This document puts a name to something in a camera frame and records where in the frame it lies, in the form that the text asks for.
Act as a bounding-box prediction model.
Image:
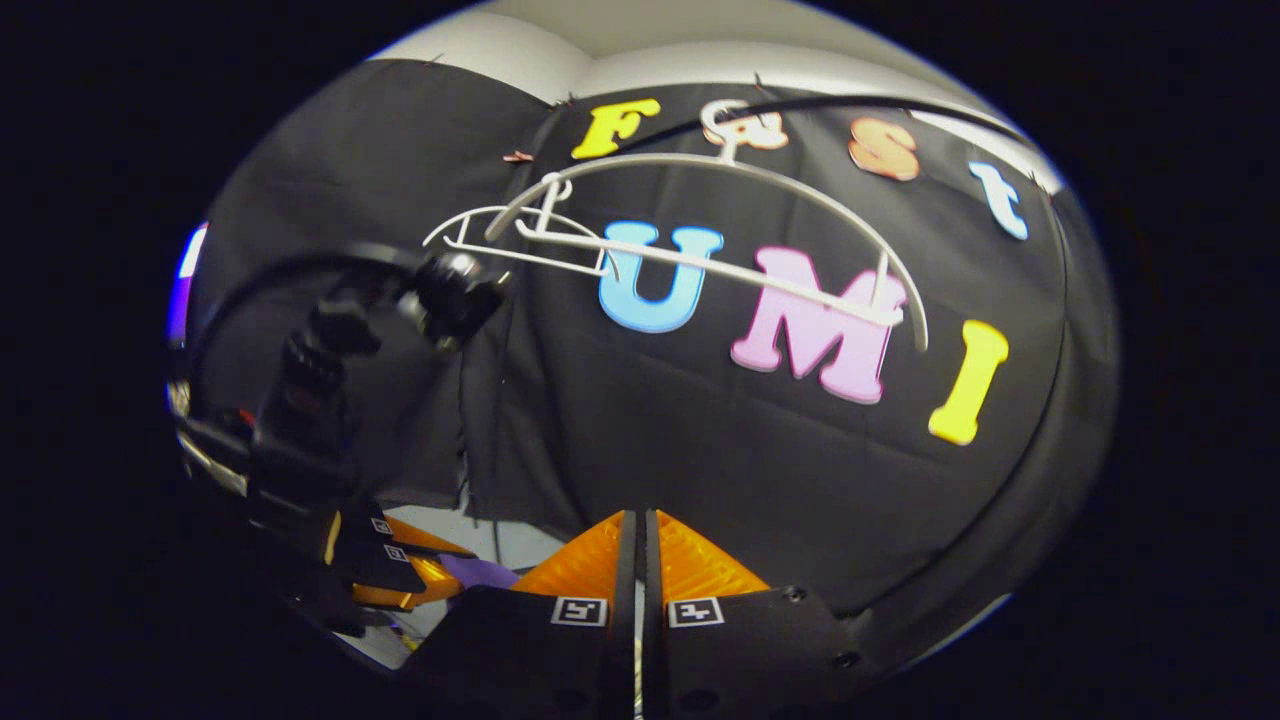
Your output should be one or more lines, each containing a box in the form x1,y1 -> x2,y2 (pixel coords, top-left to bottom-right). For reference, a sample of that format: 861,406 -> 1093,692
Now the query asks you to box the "black clothes rack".
615,94 -> 1036,151

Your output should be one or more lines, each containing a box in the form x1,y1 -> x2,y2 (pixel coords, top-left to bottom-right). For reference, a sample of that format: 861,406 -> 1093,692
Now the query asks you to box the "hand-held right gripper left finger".
400,510 -> 639,720

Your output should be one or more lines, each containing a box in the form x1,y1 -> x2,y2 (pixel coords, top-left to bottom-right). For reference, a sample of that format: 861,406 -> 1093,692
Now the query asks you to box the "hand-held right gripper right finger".
642,510 -> 881,720

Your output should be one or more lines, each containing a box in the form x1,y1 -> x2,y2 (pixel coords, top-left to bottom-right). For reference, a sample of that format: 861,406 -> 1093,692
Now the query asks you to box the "white plastic hanger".
423,175 -> 613,281
485,100 -> 931,353

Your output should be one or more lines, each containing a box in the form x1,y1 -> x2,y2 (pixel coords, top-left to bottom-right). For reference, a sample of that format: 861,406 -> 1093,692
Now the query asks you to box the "purple ribbed jacket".
438,553 -> 521,591

